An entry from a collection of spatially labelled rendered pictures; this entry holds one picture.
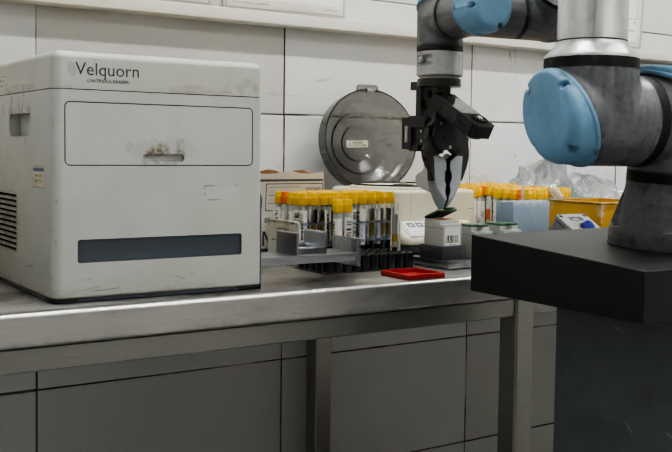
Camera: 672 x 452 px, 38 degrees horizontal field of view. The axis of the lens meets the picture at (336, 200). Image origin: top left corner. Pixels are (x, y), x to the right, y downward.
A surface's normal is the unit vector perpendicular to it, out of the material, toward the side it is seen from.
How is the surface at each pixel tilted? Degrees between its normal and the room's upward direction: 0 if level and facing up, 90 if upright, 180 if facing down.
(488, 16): 90
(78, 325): 90
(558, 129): 97
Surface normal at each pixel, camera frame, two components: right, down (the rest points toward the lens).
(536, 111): -0.92, 0.13
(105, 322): 0.55, 0.05
